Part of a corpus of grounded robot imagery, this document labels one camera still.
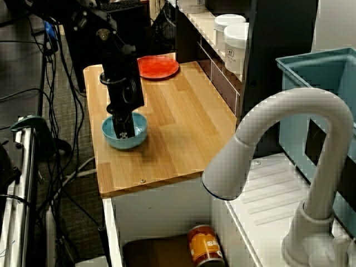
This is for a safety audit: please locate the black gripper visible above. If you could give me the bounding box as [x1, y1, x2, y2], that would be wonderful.
[99, 73, 146, 140]

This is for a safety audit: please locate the light blue bowl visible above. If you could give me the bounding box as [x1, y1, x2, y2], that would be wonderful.
[101, 112, 148, 150]

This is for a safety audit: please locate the red round plate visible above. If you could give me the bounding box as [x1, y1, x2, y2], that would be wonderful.
[137, 55, 180, 81]

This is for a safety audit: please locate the green clamp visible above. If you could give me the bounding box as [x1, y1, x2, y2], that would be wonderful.
[10, 115, 56, 159]

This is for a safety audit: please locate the white toy sink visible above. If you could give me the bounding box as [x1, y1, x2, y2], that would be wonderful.
[102, 152, 356, 267]

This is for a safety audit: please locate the black keyboard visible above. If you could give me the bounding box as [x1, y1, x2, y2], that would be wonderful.
[100, 0, 142, 12]

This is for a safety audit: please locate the white jar with print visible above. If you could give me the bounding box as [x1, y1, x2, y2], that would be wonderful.
[224, 22, 250, 75]

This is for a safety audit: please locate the plain white jar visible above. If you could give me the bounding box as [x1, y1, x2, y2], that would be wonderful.
[214, 13, 248, 53]

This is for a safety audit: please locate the orange soup can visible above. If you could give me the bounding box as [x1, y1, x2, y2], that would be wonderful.
[188, 224, 225, 267]

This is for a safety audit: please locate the grey white faucet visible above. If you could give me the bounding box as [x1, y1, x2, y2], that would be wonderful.
[201, 88, 354, 267]

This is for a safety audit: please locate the teal plastic bin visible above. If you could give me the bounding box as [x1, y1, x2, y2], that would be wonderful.
[275, 47, 356, 237]

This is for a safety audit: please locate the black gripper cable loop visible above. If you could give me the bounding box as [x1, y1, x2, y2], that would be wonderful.
[121, 82, 139, 107]

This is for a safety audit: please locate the black hanging cable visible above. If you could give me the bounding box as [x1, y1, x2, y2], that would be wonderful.
[44, 50, 87, 156]

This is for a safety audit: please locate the white floor cable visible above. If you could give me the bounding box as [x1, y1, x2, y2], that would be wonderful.
[52, 155, 97, 201]

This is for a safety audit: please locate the black wire rack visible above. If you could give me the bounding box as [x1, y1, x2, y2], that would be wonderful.
[151, 0, 179, 53]

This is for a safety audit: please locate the aluminium frame rail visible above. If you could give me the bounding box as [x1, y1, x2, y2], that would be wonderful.
[0, 119, 37, 267]

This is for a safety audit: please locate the black bracket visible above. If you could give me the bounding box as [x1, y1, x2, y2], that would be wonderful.
[0, 139, 22, 192]

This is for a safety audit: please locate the dark upright post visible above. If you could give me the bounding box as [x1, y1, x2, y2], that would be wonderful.
[240, 0, 319, 156]

